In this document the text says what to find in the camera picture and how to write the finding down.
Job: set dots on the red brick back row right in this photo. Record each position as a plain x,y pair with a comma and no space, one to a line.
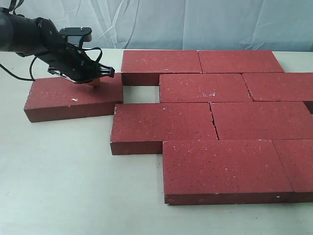
238,61

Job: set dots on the red brick third row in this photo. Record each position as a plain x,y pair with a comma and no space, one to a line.
262,120

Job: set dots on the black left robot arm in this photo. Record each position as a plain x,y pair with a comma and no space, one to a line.
37,37

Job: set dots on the white backdrop curtain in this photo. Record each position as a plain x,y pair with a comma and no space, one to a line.
278,25

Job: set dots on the red brick second row right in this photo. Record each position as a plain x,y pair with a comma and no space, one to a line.
287,86

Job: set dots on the red brick back row left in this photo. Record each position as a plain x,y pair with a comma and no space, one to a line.
143,67

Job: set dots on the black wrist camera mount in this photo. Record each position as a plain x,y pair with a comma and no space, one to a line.
76,35

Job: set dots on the red brick with chipped corner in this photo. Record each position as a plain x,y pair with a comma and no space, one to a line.
202,87

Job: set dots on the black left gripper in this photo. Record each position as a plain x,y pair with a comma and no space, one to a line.
73,64

